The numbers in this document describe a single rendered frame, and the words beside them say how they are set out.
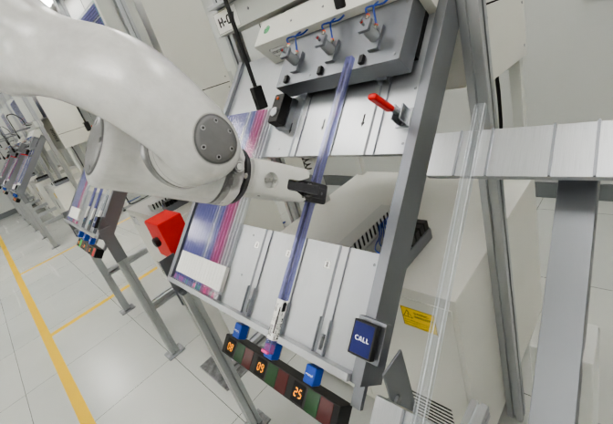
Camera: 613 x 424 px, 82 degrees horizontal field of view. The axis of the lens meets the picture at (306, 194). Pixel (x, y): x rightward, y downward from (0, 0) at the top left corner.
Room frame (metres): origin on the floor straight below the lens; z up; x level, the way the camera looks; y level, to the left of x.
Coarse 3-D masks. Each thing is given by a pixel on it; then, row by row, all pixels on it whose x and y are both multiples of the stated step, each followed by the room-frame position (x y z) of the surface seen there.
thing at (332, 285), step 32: (256, 256) 0.71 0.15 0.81; (288, 256) 0.64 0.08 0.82; (320, 256) 0.58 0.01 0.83; (352, 256) 0.53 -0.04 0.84; (224, 288) 0.73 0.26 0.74; (256, 288) 0.65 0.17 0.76; (320, 288) 0.54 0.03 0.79; (352, 288) 0.50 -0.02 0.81; (288, 320) 0.55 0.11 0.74; (320, 320) 0.50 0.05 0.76; (352, 320) 0.46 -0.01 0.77; (320, 352) 0.47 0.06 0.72
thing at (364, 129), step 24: (432, 24) 0.70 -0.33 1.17; (264, 72) 1.11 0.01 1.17; (240, 96) 1.15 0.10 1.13; (360, 96) 0.74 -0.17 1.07; (384, 96) 0.69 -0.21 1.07; (408, 96) 0.65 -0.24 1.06; (312, 120) 0.82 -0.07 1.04; (360, 120) 0.70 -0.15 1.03; (384, 120) 0.66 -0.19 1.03; (288, 144) 0.84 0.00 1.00; (312, 144) 0.77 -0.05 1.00; (336, 144) 0.72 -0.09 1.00; (360, 144) 0.67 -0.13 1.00; (384, 144) 0.62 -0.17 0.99
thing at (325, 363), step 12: (168, 276) 0.90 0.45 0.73; (192, 288) 0.79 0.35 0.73; (204, 300) 0.73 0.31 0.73; (216, 300) 0.71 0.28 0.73; (228, 312) 0.65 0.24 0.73; (252, 324) 0.58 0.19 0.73; (264, 324) 0.59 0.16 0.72; (288, 348) 0.49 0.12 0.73; (300, 348) 0.48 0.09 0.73; (312, 360) 0.45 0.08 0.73; (324, 360) 0.44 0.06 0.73; (336, 372) 0.41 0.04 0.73; (348, 372) 0.40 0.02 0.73
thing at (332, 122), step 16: (352, 64) 0.64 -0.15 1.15; (336, 96) 0.61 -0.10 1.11; (336, 112) 0.59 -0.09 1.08; (320, 160) 0.55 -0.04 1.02; (320, 176) 0.54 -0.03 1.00; (304, 208) 0.52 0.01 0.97; (304, 224) 0.50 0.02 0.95; (304, 240) 0.49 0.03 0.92; (288, 272) 0.47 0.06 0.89; (288, 288) 0.46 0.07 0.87; (272, 352) 0.41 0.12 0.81
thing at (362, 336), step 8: (360, 328) 0.41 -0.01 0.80; (368, 328) 0.40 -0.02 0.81; (352, 336) 0.41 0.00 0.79; (360, 336) 0.40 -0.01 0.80; (368, 336) 0.39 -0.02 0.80; (352, 344) 0.40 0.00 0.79; (360, 344) 0.39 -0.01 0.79; (368, 344) 0.38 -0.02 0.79; (360, 352) 0.38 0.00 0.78; (368, 352) 0.38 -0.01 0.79
